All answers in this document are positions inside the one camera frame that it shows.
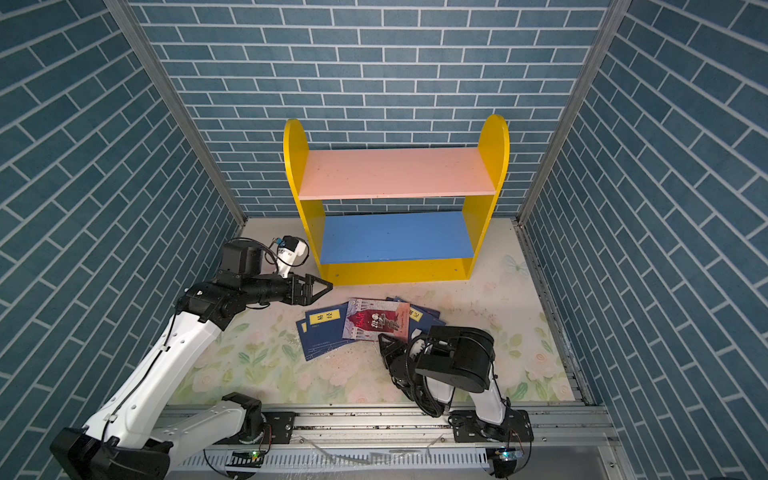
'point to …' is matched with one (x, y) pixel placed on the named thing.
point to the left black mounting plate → (281, 426)
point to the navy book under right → (434, 313)
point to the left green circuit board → (247, 459)
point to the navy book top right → (420, 324)
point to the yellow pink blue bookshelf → (397, 215)
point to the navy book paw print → (325, 328)
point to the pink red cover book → (367, 319)
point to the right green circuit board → (505, 461)
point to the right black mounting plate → (469, 427)
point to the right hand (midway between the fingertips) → (372, 337)
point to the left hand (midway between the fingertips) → (321, 284)
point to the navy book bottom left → (303, 332)
